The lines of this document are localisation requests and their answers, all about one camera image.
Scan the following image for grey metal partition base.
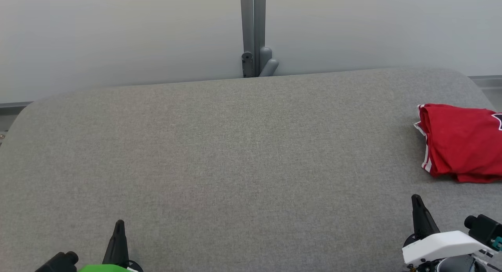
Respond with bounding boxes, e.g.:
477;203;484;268
468;75;502;89

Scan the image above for red T-shirt white sleeves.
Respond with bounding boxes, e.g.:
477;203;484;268
414;103;502;178

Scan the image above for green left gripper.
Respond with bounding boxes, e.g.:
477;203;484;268
78;219;144;272

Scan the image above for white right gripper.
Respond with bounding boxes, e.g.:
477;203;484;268
402;194;498;265

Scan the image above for grey metal partition post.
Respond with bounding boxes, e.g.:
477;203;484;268
240;0;280;78

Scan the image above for right arm cable teal plug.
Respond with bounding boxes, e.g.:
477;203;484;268
477;236;502;272

